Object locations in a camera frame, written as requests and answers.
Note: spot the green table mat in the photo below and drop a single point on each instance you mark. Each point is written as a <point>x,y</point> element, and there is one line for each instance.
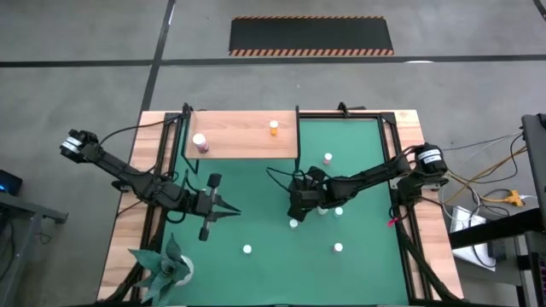
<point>277,273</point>

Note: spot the yellow power splitter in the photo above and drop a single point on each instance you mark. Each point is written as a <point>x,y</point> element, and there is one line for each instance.
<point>514,198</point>

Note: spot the grey metal desk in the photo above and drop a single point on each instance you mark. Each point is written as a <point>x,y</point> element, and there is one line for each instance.
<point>30,209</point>

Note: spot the white plastic bottle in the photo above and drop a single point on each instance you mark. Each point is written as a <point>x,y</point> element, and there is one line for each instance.
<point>323,211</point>
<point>293,223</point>

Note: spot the wooden shelf black frame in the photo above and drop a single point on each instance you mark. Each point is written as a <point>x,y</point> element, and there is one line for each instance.
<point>239,140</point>

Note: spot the yellow pill bottle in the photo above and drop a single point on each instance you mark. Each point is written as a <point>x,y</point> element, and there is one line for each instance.
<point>273,128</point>

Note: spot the teal pill bottle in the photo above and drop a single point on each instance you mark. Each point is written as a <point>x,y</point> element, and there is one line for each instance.
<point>247,249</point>

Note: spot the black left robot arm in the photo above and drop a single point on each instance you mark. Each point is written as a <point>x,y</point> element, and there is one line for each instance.
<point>128,175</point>

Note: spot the black side desk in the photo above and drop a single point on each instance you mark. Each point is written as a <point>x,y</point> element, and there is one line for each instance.
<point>490,232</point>

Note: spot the grey computer case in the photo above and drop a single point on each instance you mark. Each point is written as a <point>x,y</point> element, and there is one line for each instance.
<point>535,162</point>

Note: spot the black device blue light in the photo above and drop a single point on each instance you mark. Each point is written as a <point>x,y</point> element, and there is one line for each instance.
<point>10,183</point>

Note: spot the black hazard-striped floor mat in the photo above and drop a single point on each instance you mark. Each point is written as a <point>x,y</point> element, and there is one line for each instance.
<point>311,36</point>

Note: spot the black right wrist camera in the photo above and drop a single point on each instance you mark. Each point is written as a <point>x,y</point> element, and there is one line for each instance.
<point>307,175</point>

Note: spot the black rig frame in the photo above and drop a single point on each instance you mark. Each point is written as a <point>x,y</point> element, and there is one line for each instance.
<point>390,140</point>

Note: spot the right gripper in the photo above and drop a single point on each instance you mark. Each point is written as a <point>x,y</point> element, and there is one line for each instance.
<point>305,199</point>

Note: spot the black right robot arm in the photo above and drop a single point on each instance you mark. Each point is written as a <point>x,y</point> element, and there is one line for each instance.
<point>367,177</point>

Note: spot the pink pill bottle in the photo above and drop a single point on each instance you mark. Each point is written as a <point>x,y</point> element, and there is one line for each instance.
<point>327,158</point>
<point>338,247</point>

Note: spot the large red medicine bottle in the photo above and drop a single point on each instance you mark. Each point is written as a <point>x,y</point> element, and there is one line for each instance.
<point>199,140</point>

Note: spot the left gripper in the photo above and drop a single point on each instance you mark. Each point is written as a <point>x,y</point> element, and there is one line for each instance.
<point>202,204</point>

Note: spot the blue pill bottle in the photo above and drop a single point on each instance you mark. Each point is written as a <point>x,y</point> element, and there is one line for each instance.
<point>338,211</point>

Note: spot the teal leafy plant white pot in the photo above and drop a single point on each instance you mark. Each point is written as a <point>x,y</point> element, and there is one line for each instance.
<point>164,268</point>

